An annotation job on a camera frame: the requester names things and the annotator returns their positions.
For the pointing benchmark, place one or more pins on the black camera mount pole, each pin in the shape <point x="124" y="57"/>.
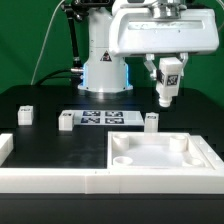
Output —
<point x="77" y="11"/>

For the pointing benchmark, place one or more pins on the white U-shaped obstacle fence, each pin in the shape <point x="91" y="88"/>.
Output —
<point x="112" y="181"/>

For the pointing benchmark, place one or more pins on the white square tabletop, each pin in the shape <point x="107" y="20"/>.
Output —
<point x="141" y="150"/>

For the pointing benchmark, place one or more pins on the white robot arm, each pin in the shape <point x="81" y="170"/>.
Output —
<point x="108" y="73"/>

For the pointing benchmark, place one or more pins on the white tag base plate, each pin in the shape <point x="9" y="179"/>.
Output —
<point x="101" y="117"/>

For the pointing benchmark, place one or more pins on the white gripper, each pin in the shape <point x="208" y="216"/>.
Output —
<point x="134" y="31"/>

